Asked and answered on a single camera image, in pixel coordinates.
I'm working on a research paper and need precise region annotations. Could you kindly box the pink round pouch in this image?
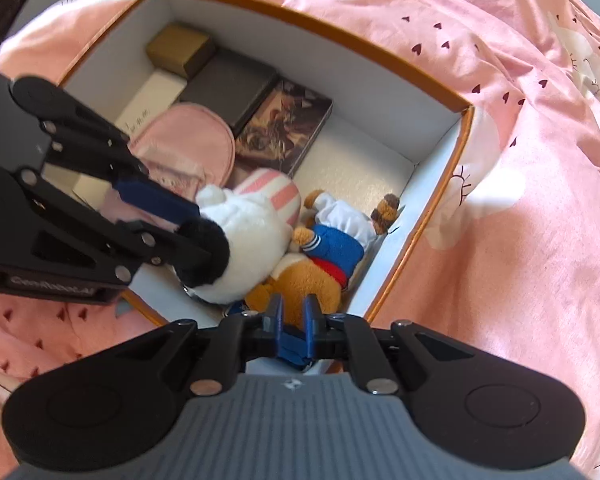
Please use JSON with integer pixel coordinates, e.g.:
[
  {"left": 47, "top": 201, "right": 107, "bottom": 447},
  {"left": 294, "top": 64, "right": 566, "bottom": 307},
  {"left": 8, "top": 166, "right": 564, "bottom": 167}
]
[{"left": 100, "top": 102, "right": 237, "bottom": 211}]

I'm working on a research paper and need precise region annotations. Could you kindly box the orange storage box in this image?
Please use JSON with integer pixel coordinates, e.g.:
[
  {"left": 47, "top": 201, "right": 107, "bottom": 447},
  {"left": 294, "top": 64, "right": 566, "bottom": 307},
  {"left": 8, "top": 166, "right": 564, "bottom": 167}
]
[{"left": 57, "top": 0, "right": 476, "bottom": 328}]

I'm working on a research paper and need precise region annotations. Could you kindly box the printed picture box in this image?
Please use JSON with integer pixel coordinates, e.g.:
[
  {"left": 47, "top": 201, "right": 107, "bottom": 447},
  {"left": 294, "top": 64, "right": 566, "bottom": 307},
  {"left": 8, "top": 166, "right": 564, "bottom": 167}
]
[{"left": 234, "top": 79, "right": 333, "bottom": 177}]

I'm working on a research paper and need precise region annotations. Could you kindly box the pink printed blanket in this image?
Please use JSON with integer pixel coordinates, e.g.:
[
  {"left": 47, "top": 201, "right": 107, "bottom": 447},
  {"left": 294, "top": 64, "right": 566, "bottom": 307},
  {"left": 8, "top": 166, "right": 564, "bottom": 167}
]
[{"left": 0, "top": 0, "right": 600, "bottom": 480}]

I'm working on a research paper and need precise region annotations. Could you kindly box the white plush toy striped hat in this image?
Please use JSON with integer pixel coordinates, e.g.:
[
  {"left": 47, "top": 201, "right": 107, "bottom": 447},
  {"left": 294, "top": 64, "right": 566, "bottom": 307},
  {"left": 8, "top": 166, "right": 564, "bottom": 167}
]
[{"left": 172, "top": 169, "right": 301, "bottom": 306}]

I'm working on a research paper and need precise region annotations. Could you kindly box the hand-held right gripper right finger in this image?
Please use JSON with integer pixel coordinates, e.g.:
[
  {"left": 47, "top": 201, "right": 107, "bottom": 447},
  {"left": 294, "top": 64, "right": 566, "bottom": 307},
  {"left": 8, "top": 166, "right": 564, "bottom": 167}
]
[{"left": 304, "top": 294, "right": 483, "bottom": 395}]

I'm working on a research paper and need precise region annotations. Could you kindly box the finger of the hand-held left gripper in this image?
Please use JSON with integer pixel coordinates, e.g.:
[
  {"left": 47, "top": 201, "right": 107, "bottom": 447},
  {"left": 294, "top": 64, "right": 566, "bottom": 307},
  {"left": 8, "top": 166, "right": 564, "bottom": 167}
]
[
  {"left": 40, "top": 104, "right": 202, "bottom": 229},
  {"left": 22, "top": 169, "right": 220, "bottom": 283}
]

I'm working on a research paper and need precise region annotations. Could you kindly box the orange plush bear blue jacket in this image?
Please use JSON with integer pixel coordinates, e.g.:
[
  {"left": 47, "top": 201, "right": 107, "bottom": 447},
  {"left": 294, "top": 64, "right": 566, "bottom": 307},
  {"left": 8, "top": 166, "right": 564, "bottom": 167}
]
[{"left": 245, "top": 225, "right": 366, "bottom": 331}]

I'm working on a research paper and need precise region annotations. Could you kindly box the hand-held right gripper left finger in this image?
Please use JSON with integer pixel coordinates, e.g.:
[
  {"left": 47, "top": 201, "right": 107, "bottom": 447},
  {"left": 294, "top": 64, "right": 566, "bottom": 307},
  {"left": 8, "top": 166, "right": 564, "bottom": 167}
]
[{"left": 82, "top": 294, "right": 286, "bottom": 397}]

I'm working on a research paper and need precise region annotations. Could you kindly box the brown plush toy white shirt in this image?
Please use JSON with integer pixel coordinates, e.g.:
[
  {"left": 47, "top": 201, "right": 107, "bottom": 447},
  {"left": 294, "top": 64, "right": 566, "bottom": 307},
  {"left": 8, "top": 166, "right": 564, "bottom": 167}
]
[{"left": 304, "top": 189, "right": 401, "bottom": 248}]

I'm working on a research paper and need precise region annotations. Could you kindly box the dark grey box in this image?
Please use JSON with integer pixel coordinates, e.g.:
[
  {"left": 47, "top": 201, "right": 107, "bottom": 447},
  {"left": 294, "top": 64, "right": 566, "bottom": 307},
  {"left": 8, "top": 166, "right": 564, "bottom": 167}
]
[{"left": 180, "top": 50, "right": 280, "bottom": 133}]

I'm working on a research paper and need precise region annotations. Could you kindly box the small brown cardboard box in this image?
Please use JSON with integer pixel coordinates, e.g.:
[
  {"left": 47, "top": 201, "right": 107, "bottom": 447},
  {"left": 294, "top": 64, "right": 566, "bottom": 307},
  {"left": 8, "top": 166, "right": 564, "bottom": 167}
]
[{"left": 146, "top": 24, "right": 217, "bottom": 77}]

